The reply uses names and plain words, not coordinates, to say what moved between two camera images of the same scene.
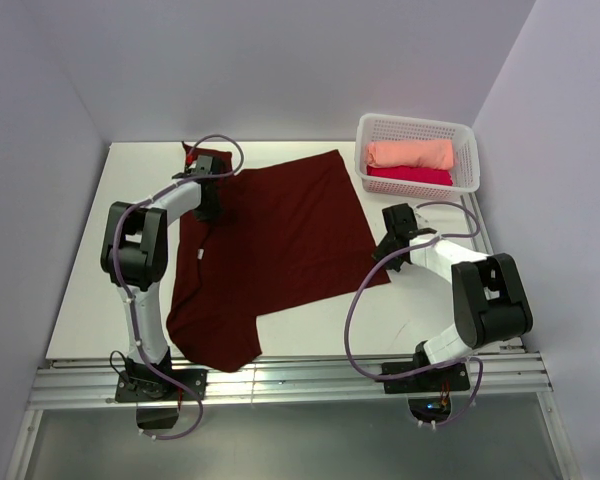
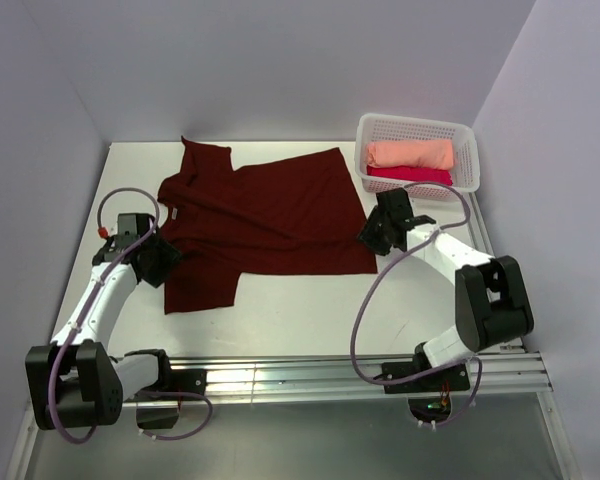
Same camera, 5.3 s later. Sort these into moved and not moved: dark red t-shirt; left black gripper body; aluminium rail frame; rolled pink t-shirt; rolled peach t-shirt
Moved: left black gripper body; dark red t-shirt
Not moved: aluminium rail frame; rolled peach t-shirt; rolled pink t-shirt
